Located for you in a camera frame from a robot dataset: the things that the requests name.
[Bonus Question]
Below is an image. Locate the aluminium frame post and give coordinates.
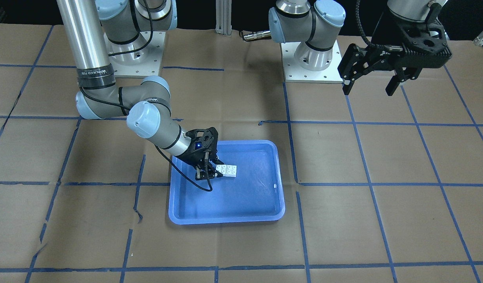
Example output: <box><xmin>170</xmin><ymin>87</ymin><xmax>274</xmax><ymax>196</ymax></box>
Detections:
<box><xmin>215</xmin><ymin>0</ymin><xmax>232</xmax><ymax>37</ymax></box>

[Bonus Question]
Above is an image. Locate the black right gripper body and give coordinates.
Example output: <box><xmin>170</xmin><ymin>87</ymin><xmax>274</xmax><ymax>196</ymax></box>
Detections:
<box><xmin>177</xmin><ymin>127</ymin><xmax>218</xmax><ymax>168</ymax></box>

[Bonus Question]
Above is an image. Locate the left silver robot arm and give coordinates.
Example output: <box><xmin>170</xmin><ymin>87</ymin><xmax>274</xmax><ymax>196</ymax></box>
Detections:
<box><xmin>268</xmin><ymin>0</ymin><xmax>452</xmax><ymax>96</ymax></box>

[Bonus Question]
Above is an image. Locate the metal connector plug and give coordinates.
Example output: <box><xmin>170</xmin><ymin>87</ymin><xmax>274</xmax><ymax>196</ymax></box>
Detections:
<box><xmin>239</xmin><ymin>30</ymin><xmax>271</xmax><ymax>42</ymax></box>

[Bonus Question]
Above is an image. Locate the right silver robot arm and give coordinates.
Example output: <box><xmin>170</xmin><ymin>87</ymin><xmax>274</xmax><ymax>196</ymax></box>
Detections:
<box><xmin>57</xmin><ymin>0</ymin><xmax>223</xmax><ymax>181</ymax></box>

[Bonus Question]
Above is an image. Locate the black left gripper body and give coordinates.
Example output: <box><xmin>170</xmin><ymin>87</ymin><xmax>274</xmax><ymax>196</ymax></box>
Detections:
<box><xmin>337</xmin><ymin>10</ymin><xmax>453</xmax><ymax>81</ymax></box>

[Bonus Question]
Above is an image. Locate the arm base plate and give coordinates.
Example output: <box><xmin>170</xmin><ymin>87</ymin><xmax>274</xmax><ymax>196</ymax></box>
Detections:
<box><xmin>280</xmin><ymin>41</ymin><xmax>343</xmax><ymax>84</ymax></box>
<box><xmin>104</xmin><ymin>31</ymin><xmax>166</xmax><ymax>78</ymax></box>

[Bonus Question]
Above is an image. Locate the white block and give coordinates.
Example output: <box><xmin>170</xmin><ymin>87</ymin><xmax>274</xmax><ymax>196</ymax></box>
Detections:
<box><xmin>216</xmin><ymin>164</ymin><xmax>228</xmax><ymax>176</ymax></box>
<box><xmin>224</xmin><ymin>165</ymin><xmax>237</xmax><ymax>178</ymax></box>

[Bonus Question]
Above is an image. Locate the blue plastic tray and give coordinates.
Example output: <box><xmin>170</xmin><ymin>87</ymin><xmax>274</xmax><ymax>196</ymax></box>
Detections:
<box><xmin>168</xmin><ymin>140</ymin><xmax>286</xmax><ymax>224</ymax></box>

